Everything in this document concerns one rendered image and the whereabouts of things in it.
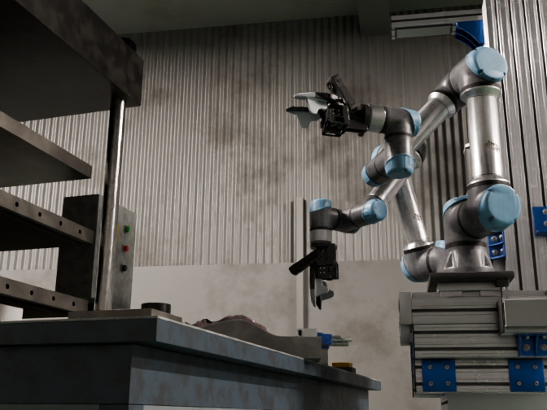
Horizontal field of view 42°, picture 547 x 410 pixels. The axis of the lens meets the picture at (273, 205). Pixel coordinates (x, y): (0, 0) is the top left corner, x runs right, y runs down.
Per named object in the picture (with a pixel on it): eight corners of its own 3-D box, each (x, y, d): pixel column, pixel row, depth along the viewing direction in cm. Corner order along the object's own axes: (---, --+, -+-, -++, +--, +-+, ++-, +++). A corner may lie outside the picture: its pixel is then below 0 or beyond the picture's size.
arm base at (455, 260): (492, 283, 210) (489, 250, 213) (498, 272, 196) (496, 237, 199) (439, 284, 213) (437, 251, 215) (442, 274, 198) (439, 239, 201)
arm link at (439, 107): (444, 73, 228) (349, 170, 209) (461, 58, 218) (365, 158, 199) (470, 99, 228) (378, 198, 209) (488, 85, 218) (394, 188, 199)
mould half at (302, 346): (316, 365, 207) (316, 327, 210) (321, 358, 182) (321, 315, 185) (144, 364, 208) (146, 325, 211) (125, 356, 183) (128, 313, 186)
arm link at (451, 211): (473, 250, 214) (470, 207, 218) (498, 241, 202) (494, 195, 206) (436, 248, 211) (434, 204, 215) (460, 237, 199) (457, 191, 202)
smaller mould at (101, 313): (181, 348, 160) (182, 317, 162) (150, 342, 146) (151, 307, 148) (102, 351, 166) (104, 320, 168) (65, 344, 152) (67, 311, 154)
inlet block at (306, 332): (351, 351, 193) (351, 330, 195) (352, 349, 188) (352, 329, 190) (303, 351, 193) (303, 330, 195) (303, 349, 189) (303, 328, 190)
